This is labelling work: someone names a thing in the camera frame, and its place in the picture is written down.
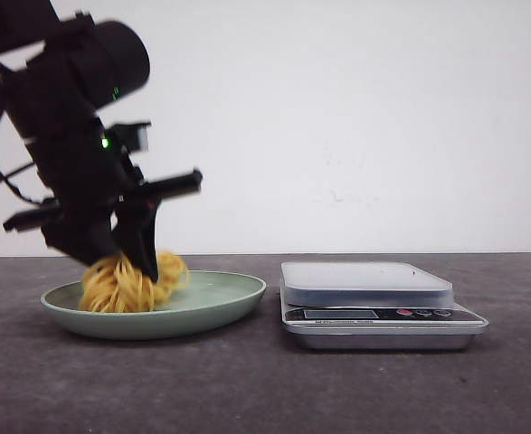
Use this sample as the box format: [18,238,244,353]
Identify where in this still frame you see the light green plate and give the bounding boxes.
[41,270,267,340]

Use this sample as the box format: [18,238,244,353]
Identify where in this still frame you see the yellow vermicelli noodle bundle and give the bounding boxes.
[78,251,190,313]

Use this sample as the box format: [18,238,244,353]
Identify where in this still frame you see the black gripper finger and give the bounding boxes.
[112,199,160,282]
[41,217,119,266]

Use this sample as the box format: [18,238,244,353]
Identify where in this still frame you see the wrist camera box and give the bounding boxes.
[105,121,151,154]

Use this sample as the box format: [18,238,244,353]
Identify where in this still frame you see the silver digital kitchen scale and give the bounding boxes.
[280,261,488,350]

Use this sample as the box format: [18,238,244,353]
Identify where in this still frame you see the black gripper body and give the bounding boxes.
[4,118,203,231]

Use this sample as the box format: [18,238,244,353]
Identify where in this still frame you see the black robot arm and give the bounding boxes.
[0,1,202,279]

